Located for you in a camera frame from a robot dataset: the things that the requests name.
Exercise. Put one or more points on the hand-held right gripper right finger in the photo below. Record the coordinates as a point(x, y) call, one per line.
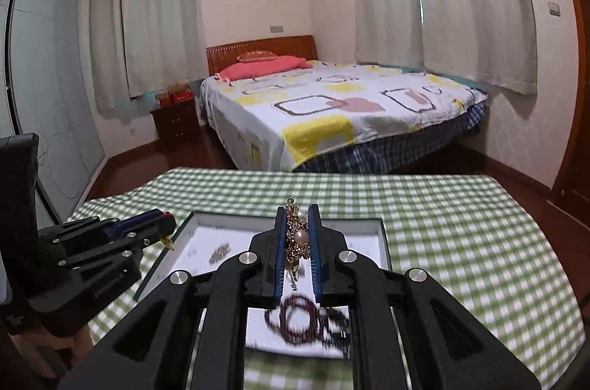
point(315, 242)

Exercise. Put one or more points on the red pillow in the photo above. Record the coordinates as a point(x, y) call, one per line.
point(256, 57)

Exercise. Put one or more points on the glass wardrobe sliding door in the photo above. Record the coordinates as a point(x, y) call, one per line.
point(50, 95)

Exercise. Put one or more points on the pink blanket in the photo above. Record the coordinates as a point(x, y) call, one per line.
point(262, 68)

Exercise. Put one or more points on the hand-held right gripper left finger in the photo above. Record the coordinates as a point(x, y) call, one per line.
point(280, 242)

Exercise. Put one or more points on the dark green jewelry box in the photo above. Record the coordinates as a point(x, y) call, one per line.
point(207, 233)

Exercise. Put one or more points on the blue plaid bed skirt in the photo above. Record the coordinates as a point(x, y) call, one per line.
point(392, 150)

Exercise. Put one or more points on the dark wooden nightstand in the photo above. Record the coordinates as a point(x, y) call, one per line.
point(175, 125)

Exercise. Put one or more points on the person's left hand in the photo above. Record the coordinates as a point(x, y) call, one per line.
point(76, 344)

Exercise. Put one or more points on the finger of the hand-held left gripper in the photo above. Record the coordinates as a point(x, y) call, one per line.
point(106, 249)
point(138, 221)

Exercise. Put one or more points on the wooden door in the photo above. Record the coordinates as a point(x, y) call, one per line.
point(574, 118)

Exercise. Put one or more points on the white patterned bedsheet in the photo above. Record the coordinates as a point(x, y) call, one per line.
point(368, 108)

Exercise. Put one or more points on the red yellow gift box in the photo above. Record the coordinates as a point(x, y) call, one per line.
point(164, 99)

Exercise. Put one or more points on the gold pearl brooch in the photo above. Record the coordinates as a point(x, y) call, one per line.
point(302, 238)

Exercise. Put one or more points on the green checkered tablecloth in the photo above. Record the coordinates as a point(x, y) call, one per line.
point(438, 224)

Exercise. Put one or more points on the wall light switch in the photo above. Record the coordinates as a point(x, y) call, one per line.
point(554, 8)

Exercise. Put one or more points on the wooden bed headboard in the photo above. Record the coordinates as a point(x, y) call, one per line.
point(221, 55)

